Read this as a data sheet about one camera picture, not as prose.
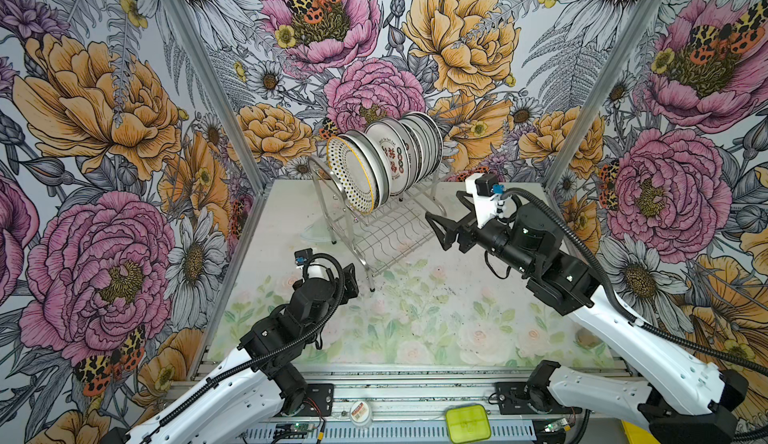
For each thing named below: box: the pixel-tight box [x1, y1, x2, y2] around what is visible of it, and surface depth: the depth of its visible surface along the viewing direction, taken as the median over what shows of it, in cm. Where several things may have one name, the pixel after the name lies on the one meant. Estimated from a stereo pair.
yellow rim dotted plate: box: [326, 135, 374, 215], surface depth 81 cm
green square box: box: [446, 404, 492, 444], surface depth 72 cm
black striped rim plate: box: [366, 121, 410, 196], surface depth 78 cm
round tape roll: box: [349, 400, 373, 427], surface depth 65 cm
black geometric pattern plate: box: [337, 130, 390, 209], surface depth 69 cm
